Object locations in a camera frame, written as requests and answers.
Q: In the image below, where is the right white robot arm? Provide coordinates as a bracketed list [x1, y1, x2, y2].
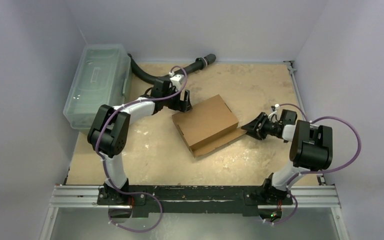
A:
[241, 109, 333, 204]

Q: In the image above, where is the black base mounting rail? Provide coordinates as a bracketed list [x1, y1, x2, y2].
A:
[97, 183, 294, 219]

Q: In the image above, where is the clear plastic storage bin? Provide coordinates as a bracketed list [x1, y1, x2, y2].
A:
[63, 44, 132, 134]

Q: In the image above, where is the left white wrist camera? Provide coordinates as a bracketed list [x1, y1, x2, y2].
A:
[169, 74, 185, 91]

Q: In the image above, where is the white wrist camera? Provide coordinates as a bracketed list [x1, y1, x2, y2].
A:
[169, 74, 185, 91]
[268, 104, 280, 121]

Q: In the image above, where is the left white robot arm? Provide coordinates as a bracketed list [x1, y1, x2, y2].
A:
[87, 74, 192, 205]

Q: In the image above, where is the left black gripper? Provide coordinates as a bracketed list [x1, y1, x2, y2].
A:
[162, 86, 192, 113]

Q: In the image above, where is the black corrugated hose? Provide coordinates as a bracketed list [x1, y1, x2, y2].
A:
[127, 53, 217, 85]

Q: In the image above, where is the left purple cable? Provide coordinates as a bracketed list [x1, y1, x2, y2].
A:
[94, 65, 189, 234]

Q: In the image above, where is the aluminium frame extrusion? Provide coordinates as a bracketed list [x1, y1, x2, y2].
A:
[49, 185, 99, 208]

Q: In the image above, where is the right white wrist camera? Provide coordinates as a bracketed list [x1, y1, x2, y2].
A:
[268, 104, 280, 121]

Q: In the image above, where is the brown cardboard box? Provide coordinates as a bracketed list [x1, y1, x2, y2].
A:
[172, 94, 246, 158]

